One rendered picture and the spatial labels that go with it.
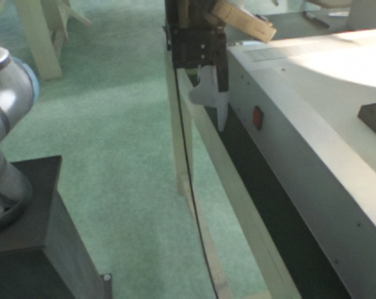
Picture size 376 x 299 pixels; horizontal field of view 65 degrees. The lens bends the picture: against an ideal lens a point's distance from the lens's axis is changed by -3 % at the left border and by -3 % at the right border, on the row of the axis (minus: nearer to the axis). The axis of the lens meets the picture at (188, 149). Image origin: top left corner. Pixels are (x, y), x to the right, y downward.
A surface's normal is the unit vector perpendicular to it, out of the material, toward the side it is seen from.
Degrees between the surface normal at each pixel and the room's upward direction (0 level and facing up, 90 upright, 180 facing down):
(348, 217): 90
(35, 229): 0
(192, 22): 90
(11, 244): 0
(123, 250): 0
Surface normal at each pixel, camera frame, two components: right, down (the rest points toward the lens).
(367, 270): -0.97, 0.18
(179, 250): -0.03, -0.75
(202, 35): 0.18, 0.65
